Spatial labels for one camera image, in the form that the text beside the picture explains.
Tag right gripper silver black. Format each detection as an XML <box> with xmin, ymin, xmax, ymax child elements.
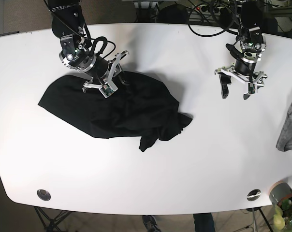
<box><xmin>82</xmin><ymin>50</ymin><xmax>130</xmax><ymax>98</ymax></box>

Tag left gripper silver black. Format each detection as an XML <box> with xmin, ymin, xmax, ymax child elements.
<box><xmin>215</xmin><ymin>58</ymin><xmax>267</xmax><ymax>100</ymax></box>

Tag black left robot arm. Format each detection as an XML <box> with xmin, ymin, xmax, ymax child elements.
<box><xmin>215</xmin><ymin>0</ymin><xmax>267</xmax><ymax>100</ymax></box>

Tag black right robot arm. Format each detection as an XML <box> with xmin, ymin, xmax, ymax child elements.
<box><xmin>44</xmin><ymin>0</ymin><xmax>129</xmax><ymax>98</ymax></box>

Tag right silver table grommet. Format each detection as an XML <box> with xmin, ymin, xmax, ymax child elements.
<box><xmin>247</xmin><ymin>189</ymin><xmax>261</xmax><ymax>202</ymax></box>

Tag silver table grommet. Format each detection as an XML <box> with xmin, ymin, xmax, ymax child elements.
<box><xmin>37</xmin><ymin>189</ymin><xmax>51</xmax><ymax>201</ymax></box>
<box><xmin>247</xmin><ymin>189</ymin><xmax>261</xmax><ymax>202</ymax></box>

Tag grey plant pot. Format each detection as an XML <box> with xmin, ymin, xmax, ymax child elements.
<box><xmin>269</xmin><ymin>181</ymin><xmax>292</xmax><ymax>206</ymax></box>

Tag green potted plant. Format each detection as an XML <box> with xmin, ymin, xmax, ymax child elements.
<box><xmin>273</xmin><ymin>199</ymin><xmax>292</xmax><ymax>232</ymax></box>

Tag left silver table grommet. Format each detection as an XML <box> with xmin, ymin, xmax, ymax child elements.
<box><xmin>37</xmin><ymin>189</ymin><xmax>51</xmax><ymax>201</ymax></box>

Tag person's dark shoe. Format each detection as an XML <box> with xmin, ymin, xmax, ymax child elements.
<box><xmin>142</xmin><ymin>215</ymin><xmax>161</xmax><ymax>232</ymax></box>

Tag black folding table legs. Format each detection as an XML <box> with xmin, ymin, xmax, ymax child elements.
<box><xmin>34</xmin><ymin>206</ymin><xmax>72</xmax><ymax>232</ymax></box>

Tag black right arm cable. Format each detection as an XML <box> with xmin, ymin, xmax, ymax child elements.
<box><xmin>75</xmin><ymin>24</ymin><xmax>117</xmax><ymax>61</ymax></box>

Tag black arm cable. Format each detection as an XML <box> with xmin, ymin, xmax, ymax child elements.
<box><xmin>75</xmin><ymin>24</ymin><xmax>117</xmax><ymax>61</ymax></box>
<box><xmin>187</xmin><ymin>0</ymin><xmax>242</xmax><ymax>49</ymax></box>

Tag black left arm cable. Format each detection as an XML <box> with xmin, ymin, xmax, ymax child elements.
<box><xmin>187</xmin><ymin>0</ymin><xmax>242</xmax><ymax>49</ymax></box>

